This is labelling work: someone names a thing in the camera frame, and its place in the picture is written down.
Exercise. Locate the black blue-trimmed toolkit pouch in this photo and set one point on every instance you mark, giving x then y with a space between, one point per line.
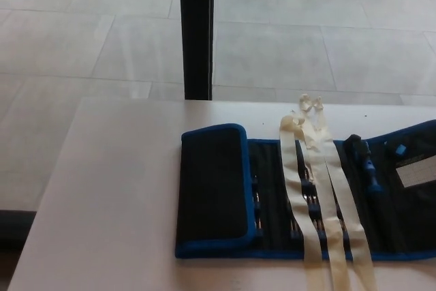
211 182

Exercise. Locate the small blue cube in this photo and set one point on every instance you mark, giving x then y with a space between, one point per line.
401 150

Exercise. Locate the white grid card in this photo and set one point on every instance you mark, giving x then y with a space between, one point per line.
417 173

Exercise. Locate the black vertical window post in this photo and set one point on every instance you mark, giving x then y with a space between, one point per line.
197 32

